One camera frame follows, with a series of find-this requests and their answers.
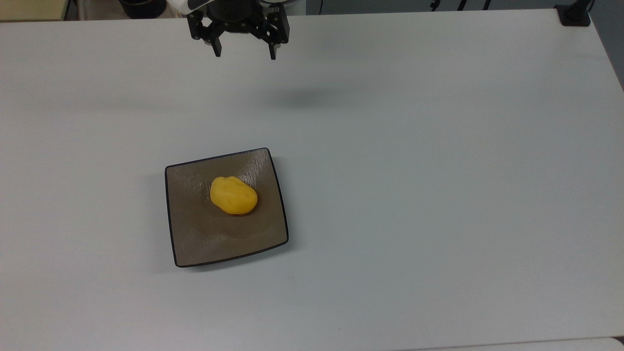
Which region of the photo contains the beige wooden board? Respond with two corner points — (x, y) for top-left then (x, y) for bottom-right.
(0, 0), (70, 22)

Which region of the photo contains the yellow potato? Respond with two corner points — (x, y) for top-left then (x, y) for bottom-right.
(210, 176), (258, 215)

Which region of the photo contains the square brown ceramic plate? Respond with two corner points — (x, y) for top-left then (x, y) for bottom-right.
(164, 147), (290, 268)

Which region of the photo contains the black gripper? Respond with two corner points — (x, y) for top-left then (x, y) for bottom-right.
(187, 0), (291, 61)

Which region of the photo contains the black round bin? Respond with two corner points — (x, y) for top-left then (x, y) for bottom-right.
(118, 0), (167, 20)

